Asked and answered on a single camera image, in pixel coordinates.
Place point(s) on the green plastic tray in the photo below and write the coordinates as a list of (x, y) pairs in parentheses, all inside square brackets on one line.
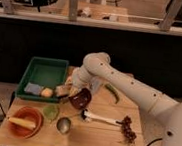
[(47, 72)]

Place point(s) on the yellow banana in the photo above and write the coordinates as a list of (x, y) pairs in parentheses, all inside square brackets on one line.
[(22, 122)]

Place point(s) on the orange bowl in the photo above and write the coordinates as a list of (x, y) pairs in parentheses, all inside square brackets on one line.
[(30, 114)]

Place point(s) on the yellow orange round fruit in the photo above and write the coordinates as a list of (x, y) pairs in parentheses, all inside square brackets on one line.
[(47, 92)]

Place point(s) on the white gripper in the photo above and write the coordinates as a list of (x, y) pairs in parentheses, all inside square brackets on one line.
[(79, 79)]

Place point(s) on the blue grey sponge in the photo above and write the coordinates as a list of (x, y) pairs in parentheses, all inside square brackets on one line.
[(32, 88)]

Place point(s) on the wooden board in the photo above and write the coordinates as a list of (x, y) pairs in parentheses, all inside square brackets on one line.
[(84, 133)]

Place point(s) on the white handled brush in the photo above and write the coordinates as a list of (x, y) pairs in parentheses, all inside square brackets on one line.
[(86, 115)]

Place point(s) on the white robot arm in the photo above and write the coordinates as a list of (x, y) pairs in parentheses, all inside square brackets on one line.
[(167, 110)]

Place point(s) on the dark red grape bunch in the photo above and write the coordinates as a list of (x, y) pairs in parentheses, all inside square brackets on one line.
[(129, 134)]

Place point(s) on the silver metal cup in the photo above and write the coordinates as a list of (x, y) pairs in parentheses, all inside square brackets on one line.
[(63, 125)]

